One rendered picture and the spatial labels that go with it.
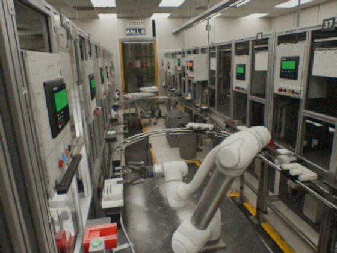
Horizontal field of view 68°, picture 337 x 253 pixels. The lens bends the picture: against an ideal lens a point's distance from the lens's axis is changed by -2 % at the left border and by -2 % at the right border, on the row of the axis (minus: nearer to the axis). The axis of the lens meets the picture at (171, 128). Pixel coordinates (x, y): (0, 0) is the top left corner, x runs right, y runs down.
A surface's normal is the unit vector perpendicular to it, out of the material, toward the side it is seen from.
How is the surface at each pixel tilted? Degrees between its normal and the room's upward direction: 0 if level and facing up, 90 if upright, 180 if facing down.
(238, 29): 90
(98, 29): 90
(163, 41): 90
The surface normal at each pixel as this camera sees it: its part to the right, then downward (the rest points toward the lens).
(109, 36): 0.18, 0.25
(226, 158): -0.56, 0.14
